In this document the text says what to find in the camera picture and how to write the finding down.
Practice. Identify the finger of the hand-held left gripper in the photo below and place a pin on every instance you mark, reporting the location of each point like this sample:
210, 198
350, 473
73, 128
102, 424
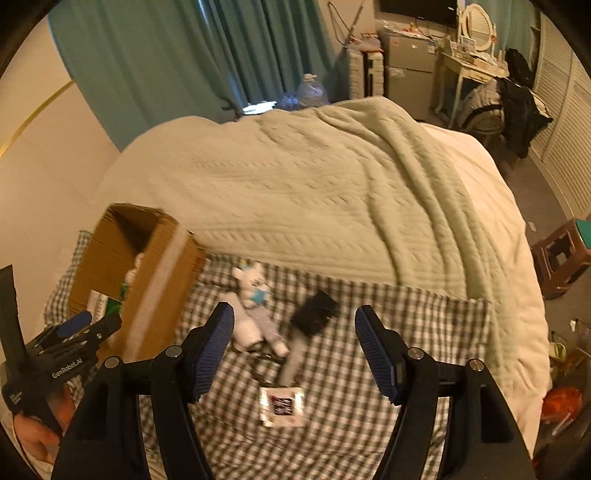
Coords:
104, 327
76, 323

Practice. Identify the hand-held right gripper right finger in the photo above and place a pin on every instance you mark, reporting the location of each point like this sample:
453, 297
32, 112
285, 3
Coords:
378, 350

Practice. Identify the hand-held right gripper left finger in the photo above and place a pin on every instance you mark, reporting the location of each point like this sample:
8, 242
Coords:
214, 346

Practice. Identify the white medicine box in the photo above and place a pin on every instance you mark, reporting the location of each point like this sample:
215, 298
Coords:
98, 304

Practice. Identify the green packet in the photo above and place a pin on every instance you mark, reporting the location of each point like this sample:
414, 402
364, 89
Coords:
115, 300

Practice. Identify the white plush toy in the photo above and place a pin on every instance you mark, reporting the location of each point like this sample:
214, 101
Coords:
258, 314

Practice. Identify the white soft item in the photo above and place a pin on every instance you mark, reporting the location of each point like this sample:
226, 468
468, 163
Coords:
137, 267

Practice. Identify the large cardboard box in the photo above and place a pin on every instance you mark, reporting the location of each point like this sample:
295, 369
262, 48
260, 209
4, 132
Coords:
157, 277

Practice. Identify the white sachet with dark print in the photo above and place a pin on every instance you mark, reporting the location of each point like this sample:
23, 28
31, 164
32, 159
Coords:
281, 406

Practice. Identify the person's left hand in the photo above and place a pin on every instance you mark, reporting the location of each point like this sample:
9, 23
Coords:
41, 438

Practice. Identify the grey checked cloth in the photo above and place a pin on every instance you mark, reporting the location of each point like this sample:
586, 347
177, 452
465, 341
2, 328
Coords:
332, 406

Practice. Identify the pale green knit blanket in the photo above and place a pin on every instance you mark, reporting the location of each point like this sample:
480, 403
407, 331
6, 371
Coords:
323, 184

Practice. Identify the orange bag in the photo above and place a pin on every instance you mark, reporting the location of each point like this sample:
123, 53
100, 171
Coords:
563, 404

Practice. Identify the brown stool with teal seat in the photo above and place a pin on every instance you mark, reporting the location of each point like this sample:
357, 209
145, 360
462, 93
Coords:
565, 258

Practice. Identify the blue plastic bag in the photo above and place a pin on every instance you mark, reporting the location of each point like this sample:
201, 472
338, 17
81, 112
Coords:
287, 101

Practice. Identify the white padded jacket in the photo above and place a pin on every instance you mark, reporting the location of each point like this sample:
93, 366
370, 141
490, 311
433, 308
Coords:
482, 108

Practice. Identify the large clear water bottle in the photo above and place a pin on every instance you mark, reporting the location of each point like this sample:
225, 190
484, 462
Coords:
311, 92

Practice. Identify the black jacket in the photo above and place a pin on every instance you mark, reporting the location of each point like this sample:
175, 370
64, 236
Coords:
519, 106

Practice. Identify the teal curtain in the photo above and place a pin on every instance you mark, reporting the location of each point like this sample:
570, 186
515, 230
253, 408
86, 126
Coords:
184, 55

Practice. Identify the grey small fridge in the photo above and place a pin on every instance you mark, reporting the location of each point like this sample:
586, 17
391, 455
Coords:
408, 64

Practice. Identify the white vanity table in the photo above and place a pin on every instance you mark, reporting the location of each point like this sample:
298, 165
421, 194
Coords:
466, 64

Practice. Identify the white louvred closet doors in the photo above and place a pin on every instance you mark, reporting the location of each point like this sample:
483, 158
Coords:
568, 115

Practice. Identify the white oval mirror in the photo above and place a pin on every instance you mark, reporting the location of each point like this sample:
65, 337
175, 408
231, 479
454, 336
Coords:
478, 25

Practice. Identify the black television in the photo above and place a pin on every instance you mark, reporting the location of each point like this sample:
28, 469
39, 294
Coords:
415, 11

